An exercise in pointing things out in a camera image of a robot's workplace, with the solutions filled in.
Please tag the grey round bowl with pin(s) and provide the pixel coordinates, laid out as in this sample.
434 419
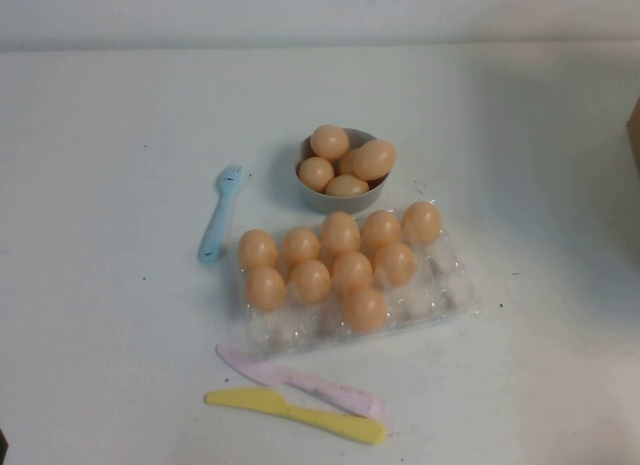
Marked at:
345 203

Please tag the light blue plastic fork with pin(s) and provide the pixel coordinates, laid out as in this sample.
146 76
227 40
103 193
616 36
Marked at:
215 225

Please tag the clear plastic egg tray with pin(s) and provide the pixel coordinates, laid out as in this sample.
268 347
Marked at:
295 335

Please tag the orange plastic egg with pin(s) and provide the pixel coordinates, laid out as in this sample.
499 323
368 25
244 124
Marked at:
381 230
395 263
352 271
257 249
310 281
364 310
375 159
265 287
346 186
316 174
347 162
341 232
421 221
300 245
330 142

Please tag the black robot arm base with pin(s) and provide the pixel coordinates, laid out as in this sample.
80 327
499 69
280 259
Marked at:
2 450

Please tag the yellow plastic knife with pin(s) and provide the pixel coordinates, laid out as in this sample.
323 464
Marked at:
250 400

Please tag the pink plastic knife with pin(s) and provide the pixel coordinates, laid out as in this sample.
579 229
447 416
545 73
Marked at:
260 372

